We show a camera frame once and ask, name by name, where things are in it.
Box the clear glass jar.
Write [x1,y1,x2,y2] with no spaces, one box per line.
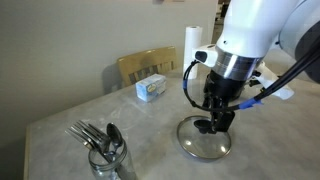
[87,140,129,180]

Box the glass lid with black knob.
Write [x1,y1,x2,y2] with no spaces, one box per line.
[176,115,233,161]

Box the white paper towel roll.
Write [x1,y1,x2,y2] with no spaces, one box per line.
[182,25,203,81]

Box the light blue carton box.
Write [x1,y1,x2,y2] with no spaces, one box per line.
[135,73,168,103]

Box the black cable with blue tape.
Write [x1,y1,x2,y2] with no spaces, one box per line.
[181,39,320,113]

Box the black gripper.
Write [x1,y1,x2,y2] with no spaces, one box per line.
[204,69,248,135]

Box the silver metal fork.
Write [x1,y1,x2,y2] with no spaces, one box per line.
[64,127,101,155]
[87,123,112,151]
[73,121,108,154]

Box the microwave oven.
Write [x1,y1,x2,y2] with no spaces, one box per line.
[217,0,232,20]

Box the silver metal spoon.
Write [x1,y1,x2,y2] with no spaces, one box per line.
[105,122,124,158]

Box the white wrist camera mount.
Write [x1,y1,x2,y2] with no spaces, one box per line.
[255,61,296,101]

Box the wooden chair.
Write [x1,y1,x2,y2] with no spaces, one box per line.
[116,45,179,89]

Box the beige kitchen counter cabinet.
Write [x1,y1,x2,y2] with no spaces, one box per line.
[209,21,225,46]

